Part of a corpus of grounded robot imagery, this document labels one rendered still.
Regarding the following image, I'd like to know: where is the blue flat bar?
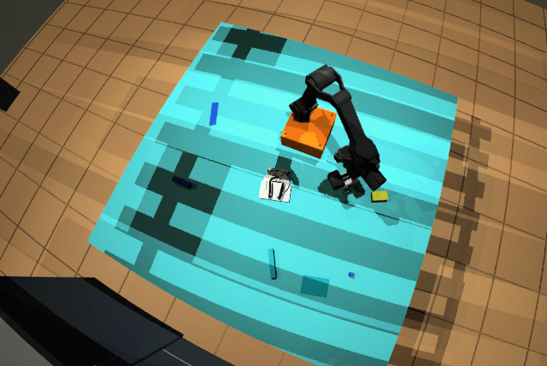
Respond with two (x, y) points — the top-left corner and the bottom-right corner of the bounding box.
(209, 103), (218, 125)

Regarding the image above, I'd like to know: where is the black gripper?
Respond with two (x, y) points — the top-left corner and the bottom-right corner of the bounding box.
(327, 160), (361, 190)

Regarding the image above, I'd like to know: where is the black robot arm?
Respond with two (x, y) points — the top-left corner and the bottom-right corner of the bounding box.
(289, 64), (387, 192)

